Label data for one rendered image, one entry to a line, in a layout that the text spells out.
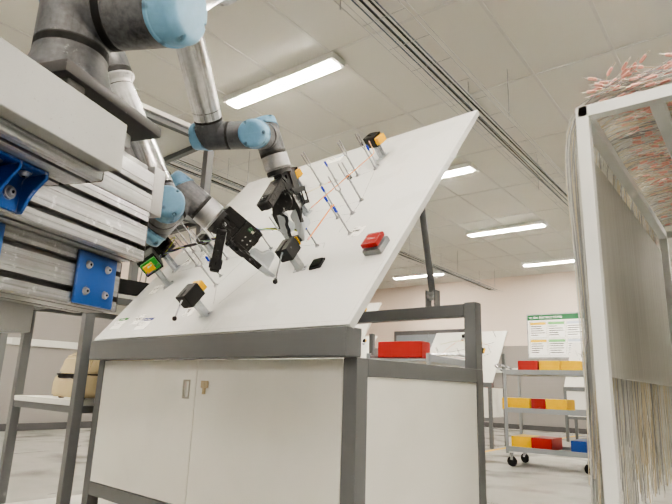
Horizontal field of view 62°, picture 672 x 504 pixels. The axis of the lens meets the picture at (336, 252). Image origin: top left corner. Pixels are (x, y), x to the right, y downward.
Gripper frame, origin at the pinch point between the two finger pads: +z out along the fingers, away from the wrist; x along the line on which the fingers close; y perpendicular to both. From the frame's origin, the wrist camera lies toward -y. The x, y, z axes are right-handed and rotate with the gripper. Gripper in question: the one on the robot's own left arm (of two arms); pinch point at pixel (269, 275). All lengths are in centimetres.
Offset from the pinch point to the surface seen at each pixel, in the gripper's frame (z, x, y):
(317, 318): 12.7, -18.8, 1.0
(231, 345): 4.5, -1.4, -20.2
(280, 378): 17.2, -12.8, -16.5
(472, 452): 75, -6, 0
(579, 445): 386, 326, 46
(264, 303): 4.7, 4.3, -6.9
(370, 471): 40, -34, -16
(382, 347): 134, 247, -4
